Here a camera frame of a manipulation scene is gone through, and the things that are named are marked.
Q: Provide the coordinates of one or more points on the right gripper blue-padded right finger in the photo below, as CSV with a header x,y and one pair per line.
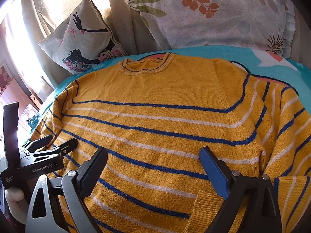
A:
x,y
262,212

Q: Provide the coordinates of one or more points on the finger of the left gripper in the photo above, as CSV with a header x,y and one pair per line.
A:
x,y
32,146
59,150

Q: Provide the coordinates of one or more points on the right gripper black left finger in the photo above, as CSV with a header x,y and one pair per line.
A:
x,y
45,213

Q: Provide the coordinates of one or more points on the yellow striped knit sweater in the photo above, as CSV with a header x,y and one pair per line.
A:
x,y
155,182

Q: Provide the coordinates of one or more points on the person's left hand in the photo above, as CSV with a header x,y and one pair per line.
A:
x,y
17,204

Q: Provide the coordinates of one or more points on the glass jar with beads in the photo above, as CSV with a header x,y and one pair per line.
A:
x,y
33,121

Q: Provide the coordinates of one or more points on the wooden cabinet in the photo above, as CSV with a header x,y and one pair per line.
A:
x,y
13,93

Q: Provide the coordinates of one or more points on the framed floral picture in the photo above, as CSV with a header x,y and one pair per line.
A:
x,y
5,76

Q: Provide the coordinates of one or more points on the lady silhouette cushion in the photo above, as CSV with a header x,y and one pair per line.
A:
x,y
82,41

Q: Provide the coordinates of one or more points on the beige curtain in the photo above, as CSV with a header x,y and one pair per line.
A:
x,y
26,22

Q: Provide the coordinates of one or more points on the teal cartoon fleece blanket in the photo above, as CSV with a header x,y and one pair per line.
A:
x,y
274,65

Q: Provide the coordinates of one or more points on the leaf print pillow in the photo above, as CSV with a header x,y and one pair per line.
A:
x,y
267,25

